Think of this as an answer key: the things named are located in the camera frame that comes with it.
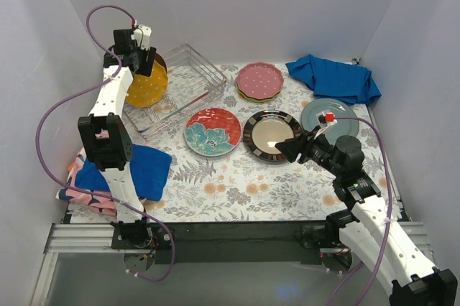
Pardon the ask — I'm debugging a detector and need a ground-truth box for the grey-blue plate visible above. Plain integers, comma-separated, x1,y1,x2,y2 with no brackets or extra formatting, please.
300,98,359,145

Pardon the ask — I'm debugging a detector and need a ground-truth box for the black checkered rim plate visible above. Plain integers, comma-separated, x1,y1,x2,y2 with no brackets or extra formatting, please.
243,110,303,162

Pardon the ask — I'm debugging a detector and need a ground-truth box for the yellow polka dot plate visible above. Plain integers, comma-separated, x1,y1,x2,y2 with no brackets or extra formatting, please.
126,61,168,108

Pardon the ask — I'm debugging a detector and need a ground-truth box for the green polka dot plate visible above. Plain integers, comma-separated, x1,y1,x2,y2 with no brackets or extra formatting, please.
238,91,280,103

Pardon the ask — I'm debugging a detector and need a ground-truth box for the pink polka dot plate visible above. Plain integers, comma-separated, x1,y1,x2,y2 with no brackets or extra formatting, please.
236,62,284,99

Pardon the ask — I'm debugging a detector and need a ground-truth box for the red blue floral plate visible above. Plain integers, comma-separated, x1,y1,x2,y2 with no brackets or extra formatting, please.
184,107,242,157

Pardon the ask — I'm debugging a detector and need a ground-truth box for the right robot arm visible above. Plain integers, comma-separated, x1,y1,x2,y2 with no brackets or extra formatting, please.
275,133,458,305

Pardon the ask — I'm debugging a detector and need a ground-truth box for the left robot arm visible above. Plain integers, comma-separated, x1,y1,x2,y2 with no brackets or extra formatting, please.
78,27,155,249

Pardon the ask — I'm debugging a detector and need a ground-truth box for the brown rim beige plate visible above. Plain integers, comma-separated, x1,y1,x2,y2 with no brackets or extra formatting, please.
155,53,167,73

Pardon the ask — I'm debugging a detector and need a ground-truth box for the floral tablecloth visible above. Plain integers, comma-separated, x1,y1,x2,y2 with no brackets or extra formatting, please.
70,63,403,223

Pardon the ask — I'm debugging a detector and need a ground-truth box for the blue cloth at back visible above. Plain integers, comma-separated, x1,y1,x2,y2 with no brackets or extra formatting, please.
286,55,382,105

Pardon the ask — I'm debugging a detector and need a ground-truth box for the blue folded towel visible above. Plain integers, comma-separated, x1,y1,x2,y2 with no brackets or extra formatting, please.
75,144,172,201

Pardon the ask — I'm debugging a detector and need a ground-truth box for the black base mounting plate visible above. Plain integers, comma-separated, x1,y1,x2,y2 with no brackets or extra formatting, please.
111,221,350,264

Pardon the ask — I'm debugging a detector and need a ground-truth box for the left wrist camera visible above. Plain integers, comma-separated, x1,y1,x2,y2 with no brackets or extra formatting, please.
132,24,152,51

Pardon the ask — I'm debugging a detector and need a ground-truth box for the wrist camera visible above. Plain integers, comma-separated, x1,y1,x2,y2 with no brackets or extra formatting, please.
316,111,337,136
132,24,152,51

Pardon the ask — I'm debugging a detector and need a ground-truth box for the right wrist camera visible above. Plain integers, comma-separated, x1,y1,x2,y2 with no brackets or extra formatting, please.
316,111,337,136

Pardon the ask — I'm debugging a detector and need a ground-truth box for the wire dish rack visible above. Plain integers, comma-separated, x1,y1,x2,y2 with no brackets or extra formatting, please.
123,44,227,141

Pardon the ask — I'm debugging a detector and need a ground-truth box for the aluminium frame rail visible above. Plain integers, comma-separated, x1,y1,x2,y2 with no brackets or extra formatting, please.
30,222,432,306

